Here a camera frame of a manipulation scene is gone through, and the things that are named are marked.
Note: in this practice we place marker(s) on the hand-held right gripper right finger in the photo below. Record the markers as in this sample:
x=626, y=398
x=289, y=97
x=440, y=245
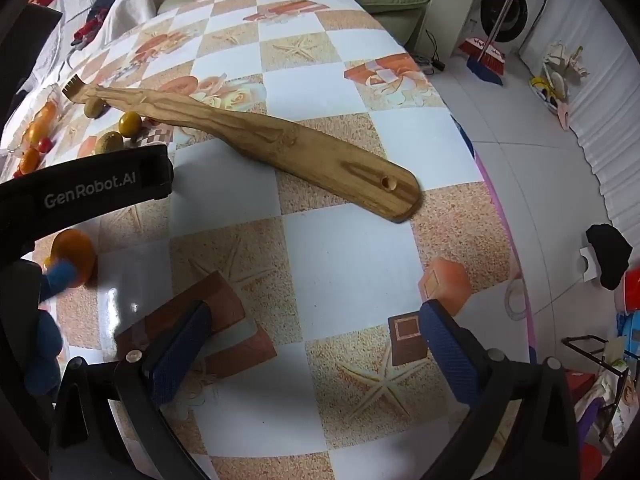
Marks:
x=450, y=355

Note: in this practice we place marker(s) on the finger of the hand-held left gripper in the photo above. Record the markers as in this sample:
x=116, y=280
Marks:
x=42, y=352
x=61, y=276

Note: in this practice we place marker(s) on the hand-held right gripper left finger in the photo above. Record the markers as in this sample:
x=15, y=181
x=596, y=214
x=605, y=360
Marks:
x=175, y=355

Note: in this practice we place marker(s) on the orange mandarin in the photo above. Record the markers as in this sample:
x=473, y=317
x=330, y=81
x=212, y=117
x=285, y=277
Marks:
x=76, y=254

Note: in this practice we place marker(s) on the clear plastic bowl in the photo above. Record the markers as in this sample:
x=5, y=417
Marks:
x=57, y=102

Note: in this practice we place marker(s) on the red cherry tomato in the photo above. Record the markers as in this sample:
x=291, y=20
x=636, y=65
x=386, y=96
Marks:
x=44, y=146

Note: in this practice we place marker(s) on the green olive fruit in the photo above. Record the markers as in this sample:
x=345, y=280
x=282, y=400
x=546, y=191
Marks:
x=95, y=107
x=109, y=143

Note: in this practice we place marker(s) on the yellow cherry tomato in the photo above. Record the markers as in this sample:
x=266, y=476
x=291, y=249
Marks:
x=130, y=123

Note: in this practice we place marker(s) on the checkered printed tablecloth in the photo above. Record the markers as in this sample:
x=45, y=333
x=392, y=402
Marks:
x=340, y=260

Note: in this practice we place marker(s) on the blue plastic bin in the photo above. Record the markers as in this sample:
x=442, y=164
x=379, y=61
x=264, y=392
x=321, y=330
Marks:
x=631, y=330

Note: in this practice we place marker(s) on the black cloth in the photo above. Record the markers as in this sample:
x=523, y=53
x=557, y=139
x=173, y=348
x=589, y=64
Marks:
x=610, y=260

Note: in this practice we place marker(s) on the dark blue garment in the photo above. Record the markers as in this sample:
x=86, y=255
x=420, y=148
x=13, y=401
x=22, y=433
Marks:
x=100, y=12

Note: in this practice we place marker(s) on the red bucket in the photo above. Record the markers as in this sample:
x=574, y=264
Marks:
x=632, y=290

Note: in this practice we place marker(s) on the white cloth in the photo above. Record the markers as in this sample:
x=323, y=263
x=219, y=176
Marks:
x=137, y=7

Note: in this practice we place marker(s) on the green sofa cushion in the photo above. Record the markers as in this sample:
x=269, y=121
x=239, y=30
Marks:
x=175, y=2
x=395, y=0

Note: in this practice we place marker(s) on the wooden back scratcher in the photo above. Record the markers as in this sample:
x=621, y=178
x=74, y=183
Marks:
x=300, y=155

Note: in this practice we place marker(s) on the white quilted cover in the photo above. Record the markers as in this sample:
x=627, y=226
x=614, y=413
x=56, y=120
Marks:
x=605, y=110

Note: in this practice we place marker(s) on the red and blue broom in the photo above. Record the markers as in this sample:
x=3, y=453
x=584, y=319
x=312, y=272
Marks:
x=484, y=57

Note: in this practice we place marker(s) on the pile of toys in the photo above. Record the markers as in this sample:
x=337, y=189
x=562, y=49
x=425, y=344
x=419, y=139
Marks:
x=557, y=72

